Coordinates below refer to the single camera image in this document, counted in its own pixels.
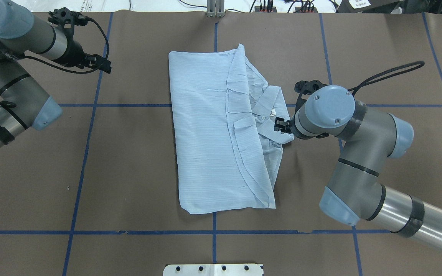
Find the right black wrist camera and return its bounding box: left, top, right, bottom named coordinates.
left=294, top=80, right=328, bottom=101

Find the aluminium frame post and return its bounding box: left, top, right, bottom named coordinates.
left=206, top=0, right=226, bottom=18

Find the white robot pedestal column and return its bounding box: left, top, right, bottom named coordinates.
left=163, top=263, right=265, bottom=276

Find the light blue button shirt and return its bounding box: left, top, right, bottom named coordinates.
left=168, top=44, right=294, bottom=214

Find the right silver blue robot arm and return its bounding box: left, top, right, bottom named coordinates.
left=275, top=80, right=442, bottom=250

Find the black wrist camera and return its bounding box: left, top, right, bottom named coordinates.
left=47, top=7, right=88, bottom=26
left=294, top=80, right=328, bottom=101

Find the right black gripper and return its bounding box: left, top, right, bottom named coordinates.
left=274, top=116, right=302, bottom=139

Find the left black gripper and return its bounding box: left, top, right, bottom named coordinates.
left=63, top=40, right=112, bottom=74

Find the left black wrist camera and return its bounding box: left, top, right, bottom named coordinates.
left=47, top=7, right=88, bottom=26

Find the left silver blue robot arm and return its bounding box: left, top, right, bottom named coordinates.
left=0, top=0, right=112, bottom=148

